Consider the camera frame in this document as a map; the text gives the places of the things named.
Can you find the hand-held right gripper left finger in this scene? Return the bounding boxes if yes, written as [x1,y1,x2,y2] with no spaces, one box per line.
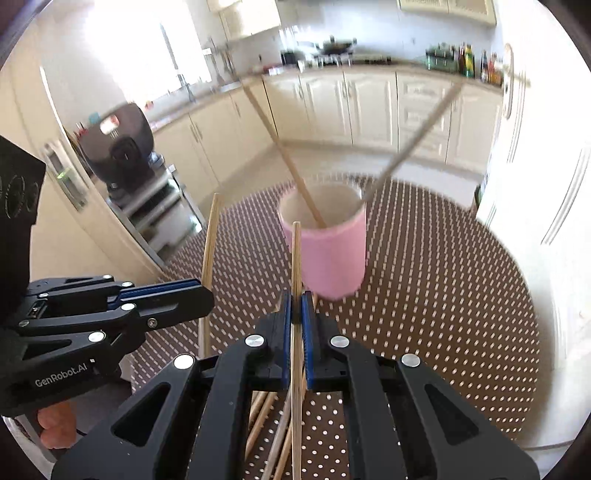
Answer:
[51,291,294,480]

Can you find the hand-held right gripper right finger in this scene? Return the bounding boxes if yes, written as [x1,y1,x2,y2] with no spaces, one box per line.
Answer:
[301,292,540,480]

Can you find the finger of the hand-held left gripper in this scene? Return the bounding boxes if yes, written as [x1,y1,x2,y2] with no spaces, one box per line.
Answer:
[16,287,216,365]
[25,274,206,306]

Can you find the light wooden chopstick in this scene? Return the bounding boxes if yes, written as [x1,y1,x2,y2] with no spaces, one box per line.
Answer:
[288,222,305,480]
[239,76,328,229]
[198,193,221,360]

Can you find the pink cup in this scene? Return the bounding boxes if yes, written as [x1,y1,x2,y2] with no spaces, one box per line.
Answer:
[278,178,369,300]

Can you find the bunch of wooden chopsticks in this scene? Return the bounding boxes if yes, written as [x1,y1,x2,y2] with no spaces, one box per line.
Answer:
[244,390,308,480]

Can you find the person's left hand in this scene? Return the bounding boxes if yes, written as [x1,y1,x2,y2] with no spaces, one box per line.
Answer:
[37,401,79,450]

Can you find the metal kitchen rack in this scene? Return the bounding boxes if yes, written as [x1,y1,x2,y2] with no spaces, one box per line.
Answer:
[106,161,206,252]

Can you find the beige refrigerator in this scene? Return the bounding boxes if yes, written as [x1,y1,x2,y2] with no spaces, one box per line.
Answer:
[0,46,169,296]

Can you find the black kitchen appliance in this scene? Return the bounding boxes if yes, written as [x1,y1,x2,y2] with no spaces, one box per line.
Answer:
[76,104,160,195]

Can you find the dark brown chopstick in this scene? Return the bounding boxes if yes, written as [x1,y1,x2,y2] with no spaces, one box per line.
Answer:
[362,83,464,201]

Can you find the cream base cabinets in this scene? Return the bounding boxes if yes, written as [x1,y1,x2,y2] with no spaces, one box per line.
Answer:
[150,69,504,185]

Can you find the kitchen window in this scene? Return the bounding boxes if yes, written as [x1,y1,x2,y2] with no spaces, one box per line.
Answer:
[85,0,218,107]

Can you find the gas stove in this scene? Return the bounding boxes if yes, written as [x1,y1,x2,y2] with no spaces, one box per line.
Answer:
[314,52,393,66]

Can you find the black wok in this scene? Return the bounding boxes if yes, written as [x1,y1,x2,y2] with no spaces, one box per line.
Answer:
[318,39,356,54]

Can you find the white door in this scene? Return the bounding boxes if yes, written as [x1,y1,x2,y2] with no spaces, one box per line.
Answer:
[475,0,591,455]

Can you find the green countertop appliance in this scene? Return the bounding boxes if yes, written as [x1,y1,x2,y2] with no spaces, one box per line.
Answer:
[425,44,458,72]

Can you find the row of condiment bottles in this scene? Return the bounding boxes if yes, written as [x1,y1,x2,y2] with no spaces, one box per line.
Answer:
[457,41,505,87]

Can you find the wall utensil rack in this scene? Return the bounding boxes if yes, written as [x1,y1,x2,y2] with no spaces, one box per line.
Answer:
[203,39,236,85]

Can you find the cream wall cabinets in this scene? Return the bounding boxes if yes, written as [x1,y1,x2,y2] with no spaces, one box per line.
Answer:
[205,0,498,42]

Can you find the silver door handle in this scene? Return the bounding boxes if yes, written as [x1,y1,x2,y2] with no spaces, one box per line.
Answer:
[501,44,532,121]

